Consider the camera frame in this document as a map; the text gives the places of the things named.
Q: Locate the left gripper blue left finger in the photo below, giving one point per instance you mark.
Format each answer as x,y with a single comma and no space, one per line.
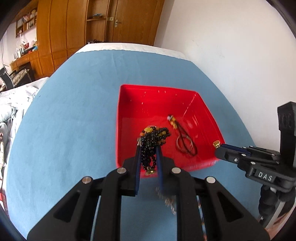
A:
137,164

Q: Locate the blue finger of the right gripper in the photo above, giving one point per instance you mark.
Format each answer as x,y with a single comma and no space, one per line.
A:
242,150

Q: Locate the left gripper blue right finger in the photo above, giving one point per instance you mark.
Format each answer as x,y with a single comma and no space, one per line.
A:
159,159

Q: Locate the gold pendant charm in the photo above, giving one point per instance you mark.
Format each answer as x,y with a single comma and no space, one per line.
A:
216,144

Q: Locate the silver ring keychain charm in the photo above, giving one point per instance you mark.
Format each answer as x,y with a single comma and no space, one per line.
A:
184,142

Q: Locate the red tin box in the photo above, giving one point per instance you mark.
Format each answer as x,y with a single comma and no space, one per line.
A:
141,106

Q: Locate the blue felt table mat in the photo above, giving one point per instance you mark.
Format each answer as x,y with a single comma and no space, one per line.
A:
68,132

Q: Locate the wooden door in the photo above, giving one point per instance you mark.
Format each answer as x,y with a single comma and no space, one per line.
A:
133,21

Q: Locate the white bed quilt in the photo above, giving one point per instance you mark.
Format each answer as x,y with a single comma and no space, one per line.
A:
14,105

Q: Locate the wooden desk with shelves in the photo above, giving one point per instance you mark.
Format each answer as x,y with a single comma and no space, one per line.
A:
26,53

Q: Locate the black office chair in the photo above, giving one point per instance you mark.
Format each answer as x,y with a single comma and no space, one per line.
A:
15,79

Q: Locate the wooden wardrobe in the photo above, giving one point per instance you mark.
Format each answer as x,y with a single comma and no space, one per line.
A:
64,27

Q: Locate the black handle grip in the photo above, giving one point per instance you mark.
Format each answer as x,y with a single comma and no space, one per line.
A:
274,204

